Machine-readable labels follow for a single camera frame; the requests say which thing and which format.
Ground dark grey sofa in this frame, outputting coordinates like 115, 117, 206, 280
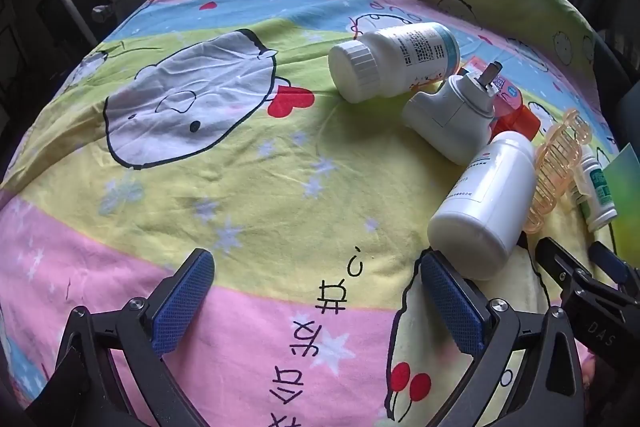
593, 30, 640, 154

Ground white plug-in device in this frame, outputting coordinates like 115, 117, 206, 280
401, 61, 502, 166

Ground orange translucent hair claw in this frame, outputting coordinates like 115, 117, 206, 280
524, 108, 592, 234

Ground pink bottle orange cap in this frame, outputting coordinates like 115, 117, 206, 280
456, 58, 540, 147

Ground white bottle blue label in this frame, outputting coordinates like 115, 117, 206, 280
328, 23, 461, 104

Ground small white bottle green label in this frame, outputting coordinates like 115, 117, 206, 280
570, 145, 617, 232

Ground plain white pill bottle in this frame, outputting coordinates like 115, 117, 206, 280
427, 131, 536, 281

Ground colourful cartoon bed sheet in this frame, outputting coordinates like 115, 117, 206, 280
1, 0, 617, 426

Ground green cardboard box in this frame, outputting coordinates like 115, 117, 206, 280
604, 144, 640, 268

